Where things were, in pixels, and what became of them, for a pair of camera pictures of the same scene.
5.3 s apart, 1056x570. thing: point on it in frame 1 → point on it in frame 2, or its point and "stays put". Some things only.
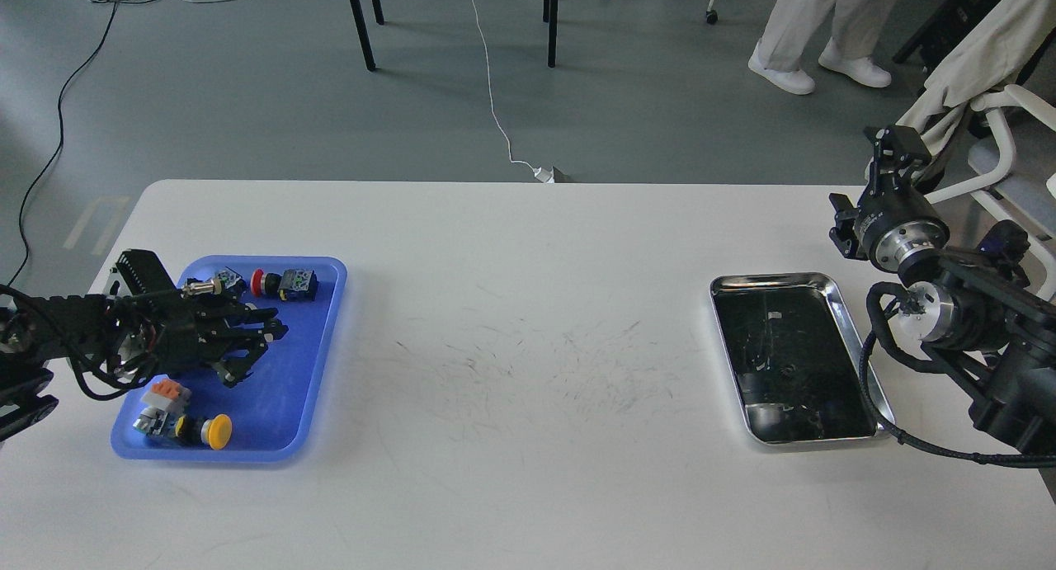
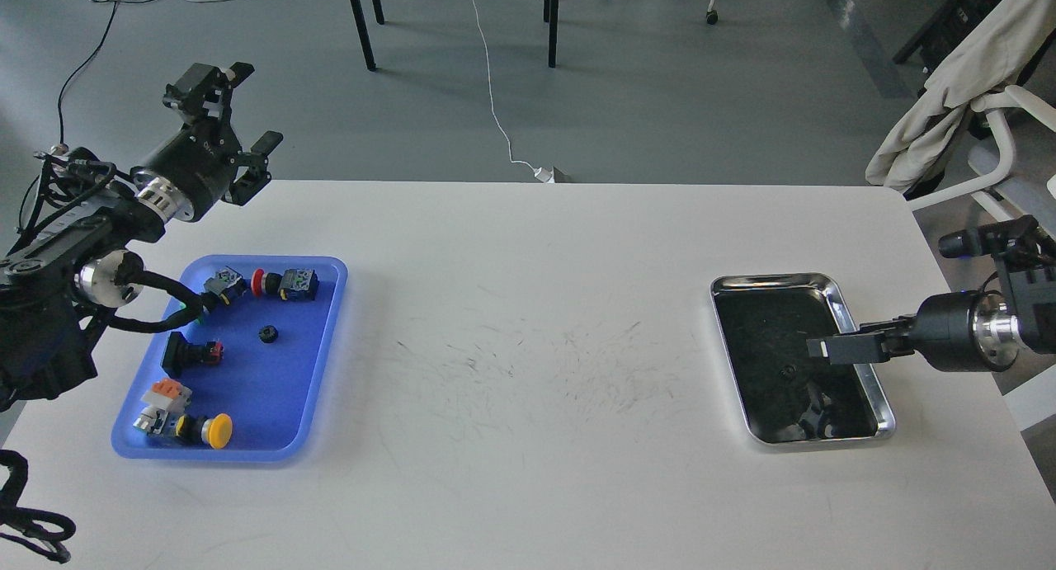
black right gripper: [894, 217] → [966, 331]
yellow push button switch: [215, 431] stays put
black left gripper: [184, 333] → [186, 176]
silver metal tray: [795, 357] stays put
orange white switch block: [169, 395] stays put
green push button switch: [228, 284] stays put
